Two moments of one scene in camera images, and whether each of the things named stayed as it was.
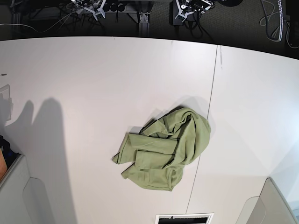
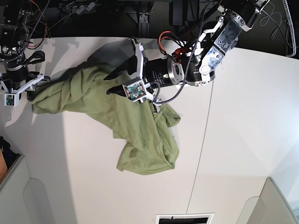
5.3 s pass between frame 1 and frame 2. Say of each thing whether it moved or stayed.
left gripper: moved
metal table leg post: stayed
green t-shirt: moved
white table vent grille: stayed
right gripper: moved
